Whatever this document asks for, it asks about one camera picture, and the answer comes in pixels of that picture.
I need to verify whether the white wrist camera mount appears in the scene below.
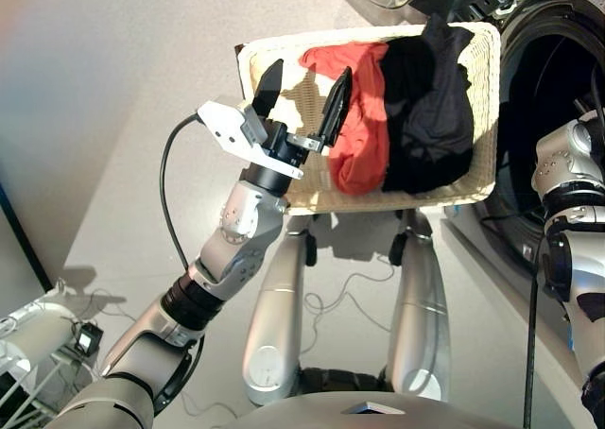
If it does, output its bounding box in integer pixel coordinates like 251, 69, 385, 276
196, 99, 305, 181

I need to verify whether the dark flat panel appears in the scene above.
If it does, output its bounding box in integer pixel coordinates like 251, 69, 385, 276
0, 163, 54, 308

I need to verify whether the orange red garment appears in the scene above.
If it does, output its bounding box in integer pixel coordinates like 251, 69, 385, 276
298, 42, 391, 197

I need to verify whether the black robot waist joint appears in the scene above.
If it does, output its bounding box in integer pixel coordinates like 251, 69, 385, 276
297, 366, 394, 393

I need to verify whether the white cylindrical appliance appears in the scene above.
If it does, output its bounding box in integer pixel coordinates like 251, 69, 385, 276
0, 300, 73, 379

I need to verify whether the pale woven laundry basket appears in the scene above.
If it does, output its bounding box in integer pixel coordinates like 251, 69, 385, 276
234, 21, 502, 218

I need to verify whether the grey washing machine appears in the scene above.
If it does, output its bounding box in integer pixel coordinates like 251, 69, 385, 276
406, 0, 605, 387

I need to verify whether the silver robot torso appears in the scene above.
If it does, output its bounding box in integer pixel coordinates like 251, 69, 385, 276
221, 389, 526, 429

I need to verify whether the black garment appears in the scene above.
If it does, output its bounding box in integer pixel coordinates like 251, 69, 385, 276
380, 12, 475, 196

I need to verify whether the silver robot leg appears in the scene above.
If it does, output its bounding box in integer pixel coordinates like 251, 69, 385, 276
385, 210, 451, 403
242, 229, 319, 407

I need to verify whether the small black box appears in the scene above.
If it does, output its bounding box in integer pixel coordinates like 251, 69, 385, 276
72, 321, 104, 357

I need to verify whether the thin floor cable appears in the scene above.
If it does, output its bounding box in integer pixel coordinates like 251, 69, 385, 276
301, 257, 404, 354

